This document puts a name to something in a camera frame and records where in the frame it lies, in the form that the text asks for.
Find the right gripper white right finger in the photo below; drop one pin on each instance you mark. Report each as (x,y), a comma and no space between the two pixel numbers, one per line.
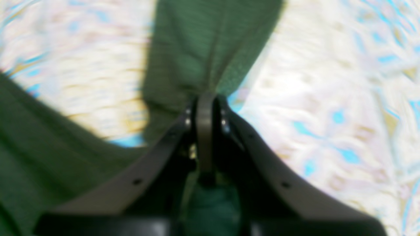
(274,200)

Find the dark green long-sleeve shirt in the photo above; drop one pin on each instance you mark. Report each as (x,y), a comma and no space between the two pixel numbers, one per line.
(88,85)

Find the patterned tile tablecloth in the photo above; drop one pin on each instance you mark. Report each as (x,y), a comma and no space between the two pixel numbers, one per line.
(335,94)

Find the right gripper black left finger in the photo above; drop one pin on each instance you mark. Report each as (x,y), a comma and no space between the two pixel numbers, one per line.
(143,200)

